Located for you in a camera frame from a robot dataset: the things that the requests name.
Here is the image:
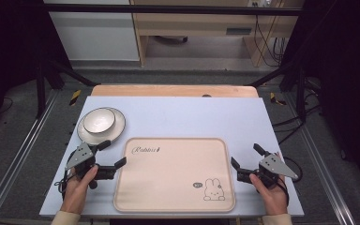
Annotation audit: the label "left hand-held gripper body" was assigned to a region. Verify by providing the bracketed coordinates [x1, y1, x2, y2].
[65, 142, 117, 190]

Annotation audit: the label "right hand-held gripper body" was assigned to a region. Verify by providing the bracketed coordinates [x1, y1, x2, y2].
[236, 153, 299, 190]

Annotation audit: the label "person's right hand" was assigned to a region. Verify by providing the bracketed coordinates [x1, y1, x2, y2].
[248, 172, 291, 218]

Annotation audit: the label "person's left hand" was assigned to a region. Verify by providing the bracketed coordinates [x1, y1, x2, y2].
[60, 165, 100, 216]

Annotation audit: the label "white plate with dark rim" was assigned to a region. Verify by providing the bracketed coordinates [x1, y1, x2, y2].
[76, 106, 127, 146]

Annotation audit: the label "white bowl with dark rim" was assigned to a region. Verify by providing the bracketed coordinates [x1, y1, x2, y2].
[82, 107, 117, 135]

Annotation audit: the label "beige tray with rabbit print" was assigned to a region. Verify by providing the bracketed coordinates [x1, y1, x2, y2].
[112, 137, 236, 214]

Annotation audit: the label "yellow black striped tape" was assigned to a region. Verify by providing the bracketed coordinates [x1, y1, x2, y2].
[269, 91, 288, 106]
[68, 89, 83, 107]

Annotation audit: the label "black metal stand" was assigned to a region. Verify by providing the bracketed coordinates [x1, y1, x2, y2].
[248, 59, 308, 122]
[35, 54, 98, 119]

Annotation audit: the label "wooden table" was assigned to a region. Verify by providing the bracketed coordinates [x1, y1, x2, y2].
[90, 83, 260, 98]

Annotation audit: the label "white cabinet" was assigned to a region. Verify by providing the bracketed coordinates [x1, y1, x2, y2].
[42, 0, 141, 62]

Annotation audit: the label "black curtain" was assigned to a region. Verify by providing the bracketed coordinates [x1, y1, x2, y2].
[280, 0, 360, 188]
[0, 0, 73, 132]

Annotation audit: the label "wooden desk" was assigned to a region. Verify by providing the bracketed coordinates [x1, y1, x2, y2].
[128, 0, 305, 68]

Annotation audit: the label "white power strip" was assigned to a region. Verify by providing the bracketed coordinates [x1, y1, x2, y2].
[247, 0, 274, 8]

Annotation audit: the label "black horizontal metal bar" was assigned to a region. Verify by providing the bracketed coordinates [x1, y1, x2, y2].
[44, 3, 305, 17]

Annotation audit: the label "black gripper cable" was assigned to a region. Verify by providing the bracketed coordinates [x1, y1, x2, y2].
[279, 156, 304, 208]
[53, 169, 77, 201]

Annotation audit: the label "black floor cables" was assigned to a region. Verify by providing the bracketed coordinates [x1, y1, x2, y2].
[272, 78, 323, 145]

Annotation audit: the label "aluminium floor rail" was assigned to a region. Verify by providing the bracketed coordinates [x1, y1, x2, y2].
[0, 89, 61, 225]
[284, 93, 356, 225]

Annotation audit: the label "black hanging cables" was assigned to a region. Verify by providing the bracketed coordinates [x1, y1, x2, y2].
[253, 14, 288, 68]

